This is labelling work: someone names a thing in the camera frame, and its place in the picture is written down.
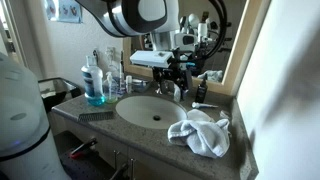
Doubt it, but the clear blue mouthwash bottle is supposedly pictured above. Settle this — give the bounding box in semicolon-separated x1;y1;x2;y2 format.
81;55;105;106

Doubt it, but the wall poster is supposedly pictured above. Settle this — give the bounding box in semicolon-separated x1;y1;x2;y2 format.
44;0;82;23

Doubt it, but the small white bottle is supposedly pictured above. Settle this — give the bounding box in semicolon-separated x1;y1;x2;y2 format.
126;75;132;94

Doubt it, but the black comb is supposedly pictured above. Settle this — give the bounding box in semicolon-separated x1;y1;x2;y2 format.
78;111;114;122

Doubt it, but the white cup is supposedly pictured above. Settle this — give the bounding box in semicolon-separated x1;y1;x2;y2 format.
173;84;181;102

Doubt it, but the chrome faucet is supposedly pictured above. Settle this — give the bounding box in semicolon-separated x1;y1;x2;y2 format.
156;80;169;94

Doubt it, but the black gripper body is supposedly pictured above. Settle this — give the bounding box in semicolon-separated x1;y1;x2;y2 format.
152;50;193;91

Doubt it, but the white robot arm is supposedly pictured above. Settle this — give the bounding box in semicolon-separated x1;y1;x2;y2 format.
76;0;197;91

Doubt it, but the clear soap pump bottle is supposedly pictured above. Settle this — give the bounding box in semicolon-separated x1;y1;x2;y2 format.
103;72;118;104

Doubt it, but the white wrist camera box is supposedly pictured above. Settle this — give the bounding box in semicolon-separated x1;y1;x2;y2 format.
130;50;173;68

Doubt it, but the white electric toothbrush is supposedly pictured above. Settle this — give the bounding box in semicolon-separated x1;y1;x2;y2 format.
191;102;219;109

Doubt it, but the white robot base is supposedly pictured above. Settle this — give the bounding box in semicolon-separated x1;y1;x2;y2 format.
0;53;71;180

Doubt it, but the white oval sink basin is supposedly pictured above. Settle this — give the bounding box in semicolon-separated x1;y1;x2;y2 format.
116;96;187;129

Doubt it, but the black toiletries tray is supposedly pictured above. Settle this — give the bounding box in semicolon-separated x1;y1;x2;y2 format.
132;78;151;93

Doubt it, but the white crumpled towel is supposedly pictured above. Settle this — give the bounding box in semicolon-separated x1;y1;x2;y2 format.
167;109;230;158

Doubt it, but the dark dropper bottle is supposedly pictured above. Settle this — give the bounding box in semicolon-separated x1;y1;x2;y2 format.
195;75;208;103

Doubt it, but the wood framed mirror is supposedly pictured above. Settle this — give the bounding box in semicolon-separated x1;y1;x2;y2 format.
122;0;271;96

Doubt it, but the black trash bin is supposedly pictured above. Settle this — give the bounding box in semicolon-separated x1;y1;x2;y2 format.
38;77;82;112

